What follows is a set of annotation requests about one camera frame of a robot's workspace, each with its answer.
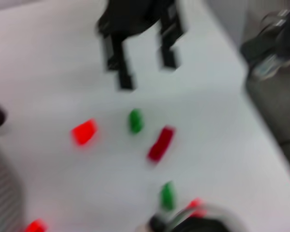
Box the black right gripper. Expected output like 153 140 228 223
95 0 186 90

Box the glass teacup with black sleeve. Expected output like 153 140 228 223
147 203 248 232

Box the green car shaped toy brick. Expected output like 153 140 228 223
127 108 145 134

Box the dark red curved toy brick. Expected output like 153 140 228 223
146 125 176 164

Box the red sloped toy brick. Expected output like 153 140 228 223
71 118 100 147

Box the grey robot torso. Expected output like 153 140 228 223
240 2 290 152

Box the small green toy brick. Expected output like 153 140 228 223
159 181 178 212

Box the small red toy brick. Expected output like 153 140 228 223
186 198 207 217
23 218 49 232

